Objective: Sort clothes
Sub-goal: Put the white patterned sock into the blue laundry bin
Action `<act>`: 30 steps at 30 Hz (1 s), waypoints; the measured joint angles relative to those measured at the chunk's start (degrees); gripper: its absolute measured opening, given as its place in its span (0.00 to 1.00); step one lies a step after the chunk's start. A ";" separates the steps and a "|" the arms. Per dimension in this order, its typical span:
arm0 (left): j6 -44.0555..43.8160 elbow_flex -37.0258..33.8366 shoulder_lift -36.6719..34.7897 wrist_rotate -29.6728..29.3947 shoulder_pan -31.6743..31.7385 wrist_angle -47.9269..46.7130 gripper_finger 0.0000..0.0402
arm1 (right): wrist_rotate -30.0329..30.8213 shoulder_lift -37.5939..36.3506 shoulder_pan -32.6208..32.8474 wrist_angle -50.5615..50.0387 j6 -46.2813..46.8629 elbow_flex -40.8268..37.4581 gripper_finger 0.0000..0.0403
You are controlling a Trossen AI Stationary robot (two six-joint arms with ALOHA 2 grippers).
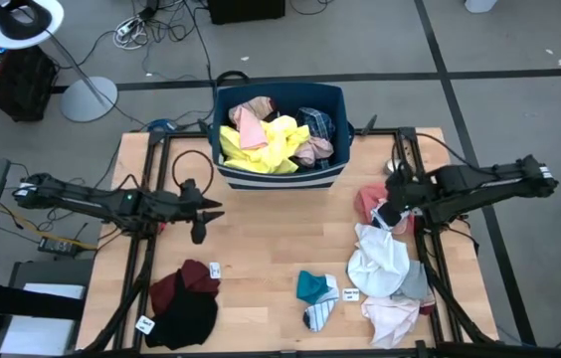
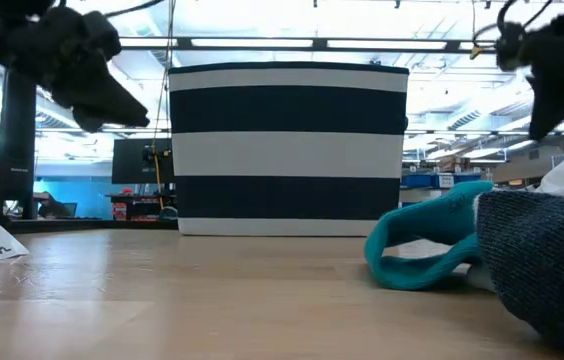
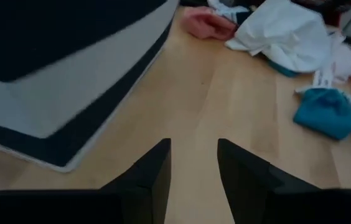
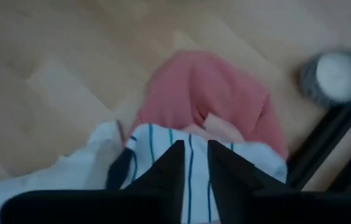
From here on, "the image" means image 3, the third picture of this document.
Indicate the white garment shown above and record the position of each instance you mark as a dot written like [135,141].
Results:
[284,34]

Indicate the dark red garment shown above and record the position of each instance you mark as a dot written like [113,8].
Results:
[334,11]

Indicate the coral pink garment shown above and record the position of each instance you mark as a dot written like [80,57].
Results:
[206,25]

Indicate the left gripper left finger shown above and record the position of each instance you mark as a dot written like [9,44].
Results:
[144,193]

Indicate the white sock with teal stripes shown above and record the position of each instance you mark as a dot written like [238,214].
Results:
[323,77]

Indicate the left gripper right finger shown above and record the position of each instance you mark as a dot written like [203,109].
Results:
[247,193]

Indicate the navy white striped fabric basket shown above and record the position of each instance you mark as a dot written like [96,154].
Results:
[54,77]

